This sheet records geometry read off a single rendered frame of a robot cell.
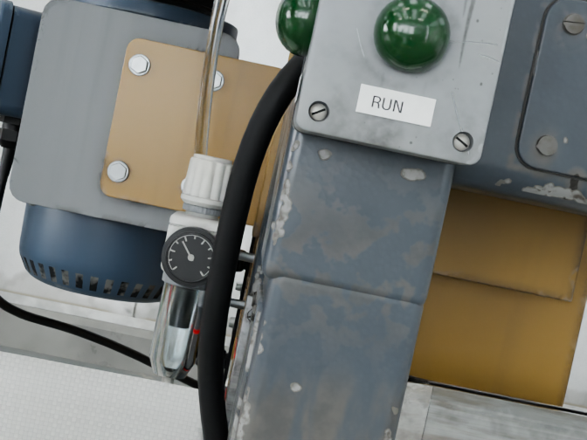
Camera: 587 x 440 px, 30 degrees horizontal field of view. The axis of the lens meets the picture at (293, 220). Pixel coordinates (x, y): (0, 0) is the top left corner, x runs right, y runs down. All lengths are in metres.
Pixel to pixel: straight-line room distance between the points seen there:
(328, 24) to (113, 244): 0.50
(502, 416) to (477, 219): 0.14
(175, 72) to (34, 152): 0.13
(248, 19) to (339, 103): 5.26
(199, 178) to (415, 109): 0.28
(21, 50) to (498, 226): 0.40
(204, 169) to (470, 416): 0.22
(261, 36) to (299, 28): 5.24
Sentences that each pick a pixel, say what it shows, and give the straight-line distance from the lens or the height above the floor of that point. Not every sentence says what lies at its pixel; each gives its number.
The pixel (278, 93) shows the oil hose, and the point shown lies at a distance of 0.49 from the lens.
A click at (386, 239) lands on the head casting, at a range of 0.48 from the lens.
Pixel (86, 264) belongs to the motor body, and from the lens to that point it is 0.91.
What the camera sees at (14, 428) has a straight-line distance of 0.68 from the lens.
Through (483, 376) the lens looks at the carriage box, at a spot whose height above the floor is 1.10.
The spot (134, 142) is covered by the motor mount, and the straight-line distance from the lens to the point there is 0.86.
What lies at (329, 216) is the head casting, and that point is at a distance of 0.48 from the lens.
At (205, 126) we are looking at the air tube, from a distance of 0.70.
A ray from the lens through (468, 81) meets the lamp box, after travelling 0.44.
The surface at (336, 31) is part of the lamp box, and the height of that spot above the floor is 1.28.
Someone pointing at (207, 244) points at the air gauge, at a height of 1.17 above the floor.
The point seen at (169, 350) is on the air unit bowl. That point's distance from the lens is 0.70.
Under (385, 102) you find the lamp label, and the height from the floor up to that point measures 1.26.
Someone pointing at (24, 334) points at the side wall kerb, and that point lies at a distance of 5.81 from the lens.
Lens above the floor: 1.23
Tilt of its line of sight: 3 degrees down
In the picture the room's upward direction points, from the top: 12 degrees clockwise
